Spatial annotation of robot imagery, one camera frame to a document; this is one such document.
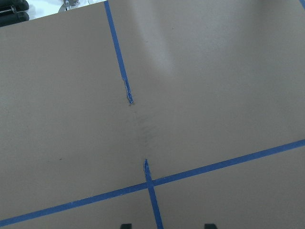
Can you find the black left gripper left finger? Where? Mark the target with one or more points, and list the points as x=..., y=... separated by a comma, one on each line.
x=126, y=226

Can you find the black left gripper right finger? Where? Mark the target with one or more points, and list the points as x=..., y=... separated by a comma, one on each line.
x=210, y=226

